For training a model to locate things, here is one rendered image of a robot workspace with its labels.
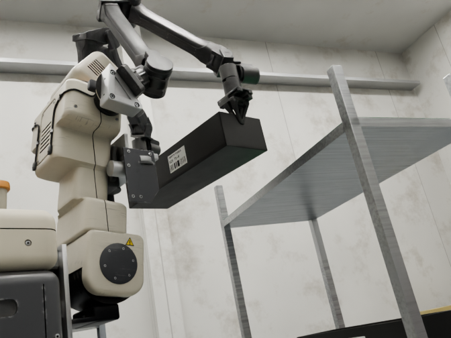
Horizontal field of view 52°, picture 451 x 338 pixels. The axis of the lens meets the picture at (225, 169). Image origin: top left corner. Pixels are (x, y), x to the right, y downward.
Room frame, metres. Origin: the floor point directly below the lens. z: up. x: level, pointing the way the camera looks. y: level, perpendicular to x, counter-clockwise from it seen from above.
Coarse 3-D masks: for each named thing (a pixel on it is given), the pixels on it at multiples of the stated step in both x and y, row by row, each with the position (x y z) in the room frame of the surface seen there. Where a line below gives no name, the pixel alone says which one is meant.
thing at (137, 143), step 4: (132, 140) 1.67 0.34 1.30; (136, 140) 1.67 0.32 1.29; (140, 140) 1.67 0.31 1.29; (144, 140) 1.68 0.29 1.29; (132, 144) 1.68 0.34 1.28; (136, 144) 1.67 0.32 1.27; (140, 144) 1.67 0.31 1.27; (144, 144) 1.68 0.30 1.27; (148, 144) 1.72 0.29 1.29; (136, 148) 1.67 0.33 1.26; (140, 148) 1.67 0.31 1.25; (144, 148) 1.68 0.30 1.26; (148, 148) 1.72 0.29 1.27
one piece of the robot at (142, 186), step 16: (112, 144) 1.25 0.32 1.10; (128, 144) 1.21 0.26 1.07; (112, 160) 1.17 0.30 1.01; (128, 160) 1.18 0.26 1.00; (144, 160) 1.21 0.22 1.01; (128, 176) 1.18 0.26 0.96; (144, 176) 1.21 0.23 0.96; (112, 192) 1.40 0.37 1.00; (128, 192) 1.17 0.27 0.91; (144, 192) 1.21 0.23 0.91
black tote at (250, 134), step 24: (216, 120) 1.24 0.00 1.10; (192, 144) 1.34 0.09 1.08; (216, 144) 1.26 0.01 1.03; (240, 144) 1.27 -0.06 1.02; (264, 144) 1.35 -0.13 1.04; (168, 168) 1.44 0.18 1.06; (192, 168) 1.36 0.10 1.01; (216, 168) 1.41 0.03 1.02; (168, 192) 1.56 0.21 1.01; (192, 192) 1.62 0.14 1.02
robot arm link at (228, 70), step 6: (222, 66) 1.27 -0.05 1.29; (228, 66) 1.26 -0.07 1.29; (234, 66) 1.27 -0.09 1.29; (240, 66) 1.29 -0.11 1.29; (222, 72) 1.27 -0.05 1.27; (228, 72) 1.26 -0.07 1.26; (234, 72) 1.27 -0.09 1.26; (240, 72) 1.29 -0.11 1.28; (222, 78) 1.28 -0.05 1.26; (240, 78) 1.30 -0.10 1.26
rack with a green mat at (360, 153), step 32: (352, 128) 1.05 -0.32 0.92; (384, 128) 1.10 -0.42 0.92; (416, 128) 1.15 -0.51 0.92; (448, 128) 1.20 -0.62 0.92; (320, 160) 1.26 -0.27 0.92; (352, 160) 1.31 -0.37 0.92; (384, 160) 1.38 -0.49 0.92; (416, 160) 1.44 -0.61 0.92; (256, 192) 1.55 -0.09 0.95; (288, 192) 1.52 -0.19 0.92; (320, 192) 1.61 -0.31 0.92; (352, 192) 1.70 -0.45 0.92; (224, 224) 1.83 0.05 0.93; (256, 224) 1.91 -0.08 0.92; (384, 224) 1.05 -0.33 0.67; (320, 256) 2.02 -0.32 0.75; (384, 256) 1.07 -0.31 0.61; (416, 320) 1.06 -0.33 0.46
